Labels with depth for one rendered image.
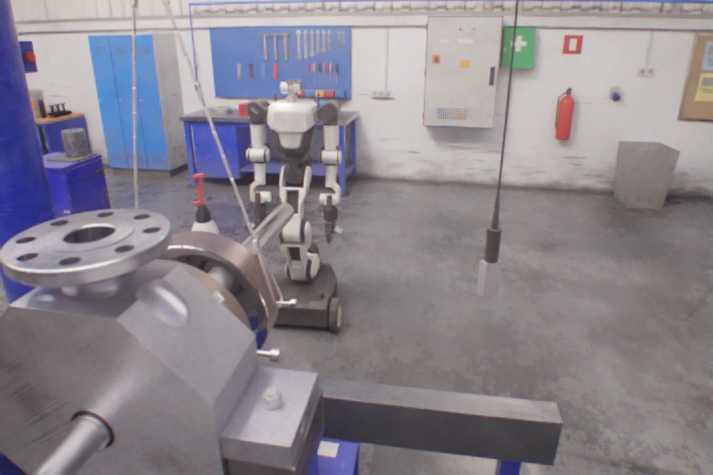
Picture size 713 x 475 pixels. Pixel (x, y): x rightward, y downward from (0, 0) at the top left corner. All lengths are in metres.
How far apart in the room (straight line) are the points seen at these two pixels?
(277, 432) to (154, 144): 5.85
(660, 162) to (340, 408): 4.95
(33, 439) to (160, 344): 0.38
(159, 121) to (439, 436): 5.63
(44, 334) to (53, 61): 7.16
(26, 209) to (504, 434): 2.43
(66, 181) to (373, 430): 3.66
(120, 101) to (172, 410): 5.99
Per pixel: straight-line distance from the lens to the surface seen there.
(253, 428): 0.88
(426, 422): 1.29
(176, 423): 0.89
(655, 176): 5.83
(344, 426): 1.33
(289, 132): 2.75
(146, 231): 0.88
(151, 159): 6.62
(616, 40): 6.04
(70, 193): 4.54
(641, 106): 6.20
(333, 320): 2.91
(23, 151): 2.82
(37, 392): 1.02
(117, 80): 6.67
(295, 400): 0.92
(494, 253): 1.59
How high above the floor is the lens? 1.72
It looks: 20 degrees down
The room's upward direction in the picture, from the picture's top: straight up
